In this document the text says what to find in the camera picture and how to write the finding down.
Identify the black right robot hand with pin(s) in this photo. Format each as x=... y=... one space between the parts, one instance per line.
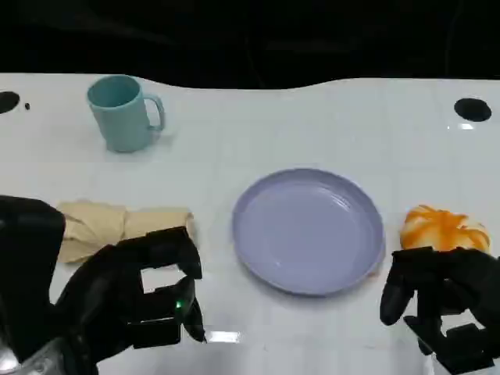
x=457 y=281

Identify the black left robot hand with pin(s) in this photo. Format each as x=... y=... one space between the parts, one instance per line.
x=101 y=289

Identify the orange and white bread roll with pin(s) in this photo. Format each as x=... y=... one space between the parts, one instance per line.
x=441 y=230

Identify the lilac plate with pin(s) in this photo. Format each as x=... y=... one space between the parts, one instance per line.
x=308 y=234

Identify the pale green mug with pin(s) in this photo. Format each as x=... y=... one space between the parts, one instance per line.
x=121 y=117

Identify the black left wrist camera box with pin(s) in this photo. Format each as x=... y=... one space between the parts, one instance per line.
x=27 y=250

